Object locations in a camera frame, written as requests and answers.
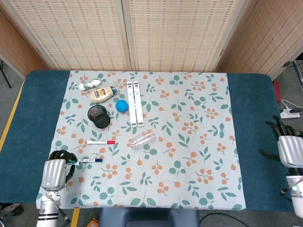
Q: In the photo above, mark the light woven screen panel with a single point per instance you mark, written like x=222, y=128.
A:
x=78, y=35
x=175, y=35

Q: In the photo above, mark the black tripod leg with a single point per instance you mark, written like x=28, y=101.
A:
x=4, y=75

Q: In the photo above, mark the clear plastic cup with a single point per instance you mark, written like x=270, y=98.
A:
x=142, y=141

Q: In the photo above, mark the black mesh pen holder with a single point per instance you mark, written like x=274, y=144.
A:
x=99, y=118

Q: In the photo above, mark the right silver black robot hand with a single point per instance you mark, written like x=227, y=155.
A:
x=291, y=151

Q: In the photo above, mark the floral print tablecloth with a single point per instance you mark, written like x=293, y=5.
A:
x=180, y=118

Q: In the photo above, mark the black metal stand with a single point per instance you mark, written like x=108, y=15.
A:
x=297, y=68

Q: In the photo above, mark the red object beside table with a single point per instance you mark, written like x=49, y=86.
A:
x=276, y=91

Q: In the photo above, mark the blue cap white marker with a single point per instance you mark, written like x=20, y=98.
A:
x=91, y=160

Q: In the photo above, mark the beige mayonnaise squeeze bottle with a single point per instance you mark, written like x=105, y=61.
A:
x=101, y=94

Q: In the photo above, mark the blue ball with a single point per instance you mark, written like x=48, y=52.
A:
x=122, y=105

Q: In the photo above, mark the red cap white marker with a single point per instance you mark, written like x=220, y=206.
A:
x=99, y=142

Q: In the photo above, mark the long white plastic bar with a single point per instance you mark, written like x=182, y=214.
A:
x=138, y=104
x=132, y=104

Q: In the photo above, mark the brown woven screen panel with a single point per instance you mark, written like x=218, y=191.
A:
x=16, y=47
x=265, y=40

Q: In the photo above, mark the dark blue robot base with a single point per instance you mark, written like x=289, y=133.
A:
x=146, y=216

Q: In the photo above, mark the dark blue felt table cover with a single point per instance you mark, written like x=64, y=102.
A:
x=253, y=118

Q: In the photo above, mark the black cap green label marker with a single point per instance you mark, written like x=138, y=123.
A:
x=73, y=162

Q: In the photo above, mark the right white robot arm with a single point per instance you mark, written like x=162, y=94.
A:
x=298, y=198

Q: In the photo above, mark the white power strip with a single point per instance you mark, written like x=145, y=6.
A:
x=290, y=115

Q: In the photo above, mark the orange box on floor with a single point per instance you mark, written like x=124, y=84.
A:
x=93, y=222

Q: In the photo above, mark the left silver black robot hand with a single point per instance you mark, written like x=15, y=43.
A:
x=53, y=175

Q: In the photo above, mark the small white green-label bottle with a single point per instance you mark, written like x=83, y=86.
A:
x=88, y=85

